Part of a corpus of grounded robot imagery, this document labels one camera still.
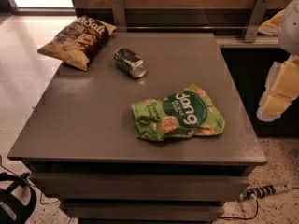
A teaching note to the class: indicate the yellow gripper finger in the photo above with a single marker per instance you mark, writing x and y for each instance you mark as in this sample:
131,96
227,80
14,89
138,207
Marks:
271,26
281,89

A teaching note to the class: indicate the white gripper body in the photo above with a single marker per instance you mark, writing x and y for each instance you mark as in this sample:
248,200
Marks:
290,27

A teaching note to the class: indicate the green soda can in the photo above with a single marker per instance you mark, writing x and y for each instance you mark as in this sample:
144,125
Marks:
130,63

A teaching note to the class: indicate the green dang chips bag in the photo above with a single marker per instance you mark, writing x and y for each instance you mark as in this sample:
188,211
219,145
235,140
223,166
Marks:
184,114

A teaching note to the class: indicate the striped power strip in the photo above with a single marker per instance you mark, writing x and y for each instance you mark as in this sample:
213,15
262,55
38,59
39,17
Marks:
264,191

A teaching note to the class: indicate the brown sea salt chips bag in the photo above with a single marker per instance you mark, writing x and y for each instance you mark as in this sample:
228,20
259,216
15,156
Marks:
79,41

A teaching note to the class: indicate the grey drawer cabinet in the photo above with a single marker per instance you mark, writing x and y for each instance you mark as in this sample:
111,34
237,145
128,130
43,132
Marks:
81,147

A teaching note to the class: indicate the black headset on floor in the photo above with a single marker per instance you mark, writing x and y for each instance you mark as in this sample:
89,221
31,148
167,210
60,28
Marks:
12,210

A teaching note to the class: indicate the right metal bracket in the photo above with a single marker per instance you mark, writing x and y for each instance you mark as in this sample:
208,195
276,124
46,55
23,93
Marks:
250,32

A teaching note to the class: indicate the metal bracket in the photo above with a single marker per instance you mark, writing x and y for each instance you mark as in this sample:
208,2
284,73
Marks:
250,32
118,12

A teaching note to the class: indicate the left metal bracket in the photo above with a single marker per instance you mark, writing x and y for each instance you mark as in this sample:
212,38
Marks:
118,12

